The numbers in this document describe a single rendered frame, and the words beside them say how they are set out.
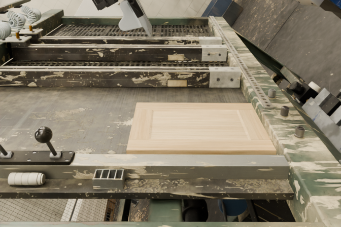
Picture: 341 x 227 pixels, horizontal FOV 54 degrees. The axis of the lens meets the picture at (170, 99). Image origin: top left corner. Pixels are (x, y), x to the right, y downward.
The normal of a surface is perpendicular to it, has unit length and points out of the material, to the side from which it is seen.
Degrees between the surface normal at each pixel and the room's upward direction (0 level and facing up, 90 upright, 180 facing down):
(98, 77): 90
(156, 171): 90
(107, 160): 56
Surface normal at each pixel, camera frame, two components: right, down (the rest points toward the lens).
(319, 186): 0.00, -0.91
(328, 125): -0.83, -0.51
